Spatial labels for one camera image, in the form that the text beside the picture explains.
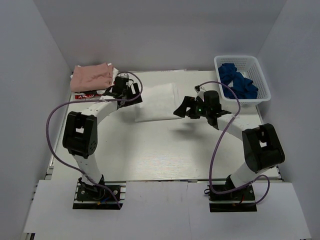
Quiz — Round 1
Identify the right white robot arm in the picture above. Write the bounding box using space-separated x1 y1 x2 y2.
173 90 285 195

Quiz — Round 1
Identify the pink t shirt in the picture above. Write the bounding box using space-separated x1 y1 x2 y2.
70 62 114 93

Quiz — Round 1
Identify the white printed t shirt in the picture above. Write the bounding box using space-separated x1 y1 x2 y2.
135 82 181 123

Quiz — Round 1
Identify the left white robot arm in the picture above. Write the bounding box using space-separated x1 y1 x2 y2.
62 76 143 186

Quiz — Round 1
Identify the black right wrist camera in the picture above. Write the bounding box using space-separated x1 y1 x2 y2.
217 110 232 118

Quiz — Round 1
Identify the blue crumpled t shirt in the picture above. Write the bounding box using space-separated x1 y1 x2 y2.
218 63 259 100

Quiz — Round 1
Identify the white plastic basket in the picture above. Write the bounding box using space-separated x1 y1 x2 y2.
214 55 271 107

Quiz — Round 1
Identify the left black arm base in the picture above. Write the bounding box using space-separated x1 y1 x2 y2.
72 182 126 210

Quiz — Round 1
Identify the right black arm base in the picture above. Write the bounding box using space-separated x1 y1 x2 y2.
203 185 257 213

